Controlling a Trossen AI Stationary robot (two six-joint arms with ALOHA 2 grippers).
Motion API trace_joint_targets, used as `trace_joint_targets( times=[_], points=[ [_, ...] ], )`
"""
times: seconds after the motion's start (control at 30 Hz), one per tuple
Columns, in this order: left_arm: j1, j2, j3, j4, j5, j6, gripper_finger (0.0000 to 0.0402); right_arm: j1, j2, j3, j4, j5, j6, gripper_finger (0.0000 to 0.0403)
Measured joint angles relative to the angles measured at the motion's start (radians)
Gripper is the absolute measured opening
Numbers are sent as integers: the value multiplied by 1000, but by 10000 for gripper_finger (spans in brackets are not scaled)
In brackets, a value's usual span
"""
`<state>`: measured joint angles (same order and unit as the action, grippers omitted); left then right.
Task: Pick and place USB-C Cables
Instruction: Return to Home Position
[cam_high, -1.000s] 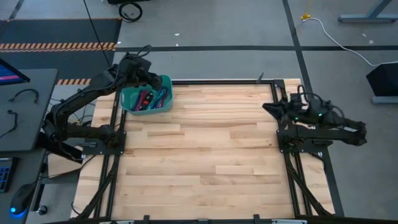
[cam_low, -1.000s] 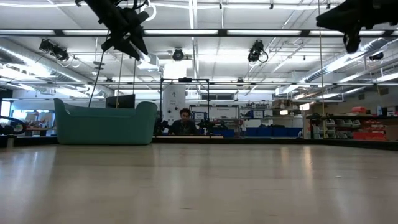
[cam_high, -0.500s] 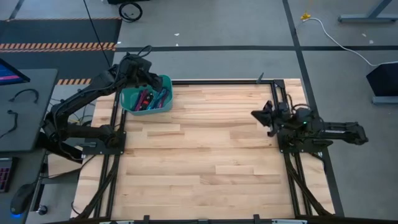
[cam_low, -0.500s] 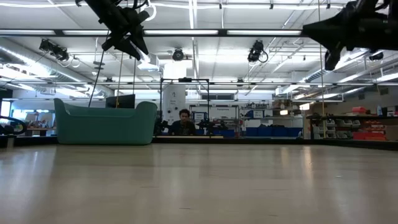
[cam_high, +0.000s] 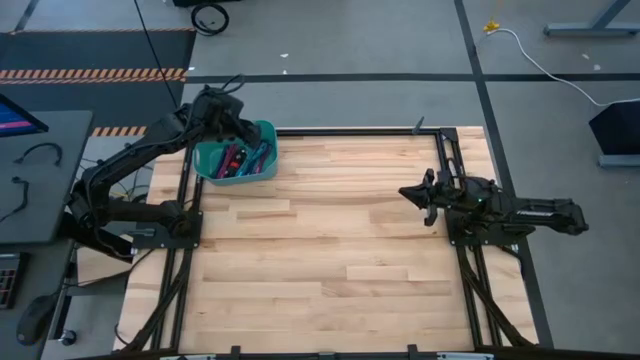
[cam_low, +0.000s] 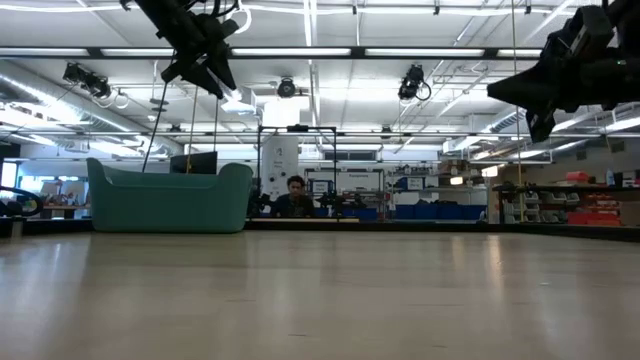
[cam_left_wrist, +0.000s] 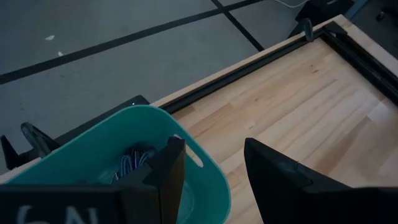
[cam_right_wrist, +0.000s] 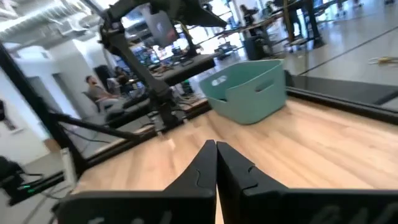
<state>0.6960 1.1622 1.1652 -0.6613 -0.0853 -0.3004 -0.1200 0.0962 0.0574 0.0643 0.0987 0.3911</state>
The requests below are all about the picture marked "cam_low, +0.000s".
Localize black metal frame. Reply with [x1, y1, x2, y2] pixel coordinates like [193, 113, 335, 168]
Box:
[256, 123, 340, 220]

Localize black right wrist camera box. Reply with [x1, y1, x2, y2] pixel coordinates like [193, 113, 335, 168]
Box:
[542, 3, 617, 64]

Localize black overhead rig bar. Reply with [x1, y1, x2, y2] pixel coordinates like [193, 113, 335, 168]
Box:
[0, 45, 545, 62]

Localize white cylindrical column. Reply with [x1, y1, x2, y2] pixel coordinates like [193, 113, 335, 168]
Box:
[260, 134, 301, 202]

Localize person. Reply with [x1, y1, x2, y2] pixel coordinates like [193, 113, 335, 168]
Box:
[268, 174, 317, 219]

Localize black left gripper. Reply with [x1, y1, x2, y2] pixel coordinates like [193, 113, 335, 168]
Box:
[158, 12, 241, 101]

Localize black looped cable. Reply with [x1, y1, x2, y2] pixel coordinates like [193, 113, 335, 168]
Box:
[0, 184, 46, 219]

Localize small black background robot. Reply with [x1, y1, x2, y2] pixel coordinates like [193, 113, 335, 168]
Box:
[316, 191, 370, 220]
[246, 191, 275, 219]

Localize dark computer monitor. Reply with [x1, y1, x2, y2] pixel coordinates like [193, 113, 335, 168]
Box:
[169, 150, 219, 176]

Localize row of blue bins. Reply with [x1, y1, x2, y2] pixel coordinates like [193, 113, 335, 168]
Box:
[393, 201, 488, 222]

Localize teal plastic bin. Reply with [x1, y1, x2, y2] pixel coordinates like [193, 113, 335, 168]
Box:
[85, 157, 254, 235]

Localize black USB-C cable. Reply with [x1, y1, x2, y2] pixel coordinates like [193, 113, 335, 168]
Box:
[141, 49, 176, 174]

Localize red storage bins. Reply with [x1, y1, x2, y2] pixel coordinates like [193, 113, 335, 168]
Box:
[565, 170, 623, 227]

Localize black ceiling-mounted camera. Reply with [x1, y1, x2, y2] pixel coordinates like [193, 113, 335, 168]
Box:
[397, 63, 433, 102]
[276, 76, 298, 100]
[61, 61, 113, 100]

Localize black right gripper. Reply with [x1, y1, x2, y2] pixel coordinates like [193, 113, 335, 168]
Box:
[486, 52, 640, 144]

